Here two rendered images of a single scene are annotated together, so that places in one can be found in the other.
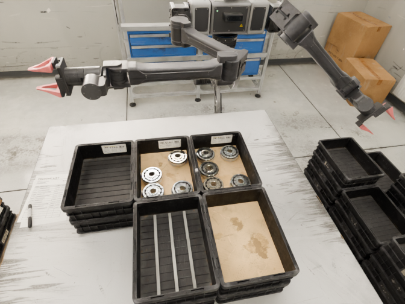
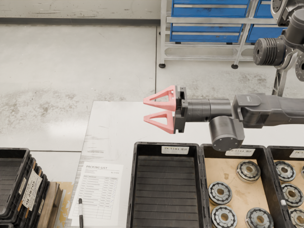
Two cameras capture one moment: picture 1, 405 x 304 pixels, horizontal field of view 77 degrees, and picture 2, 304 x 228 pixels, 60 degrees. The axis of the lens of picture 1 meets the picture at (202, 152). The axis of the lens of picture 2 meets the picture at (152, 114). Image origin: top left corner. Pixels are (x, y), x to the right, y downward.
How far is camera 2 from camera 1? 0.50 m
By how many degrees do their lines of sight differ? 11
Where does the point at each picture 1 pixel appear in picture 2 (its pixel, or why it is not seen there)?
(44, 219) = (95, 220)
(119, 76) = (254, 118)
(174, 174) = (244, 192)
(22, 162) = (53, 120)
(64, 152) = (111, 136)
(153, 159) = (218, 168)
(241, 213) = not seen: outside the picture
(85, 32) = not seen: outside the picture
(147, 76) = (291, 119)
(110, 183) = (170, 193)
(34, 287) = not seen: outside the picture
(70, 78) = (192, 116)
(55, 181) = (103, 172)
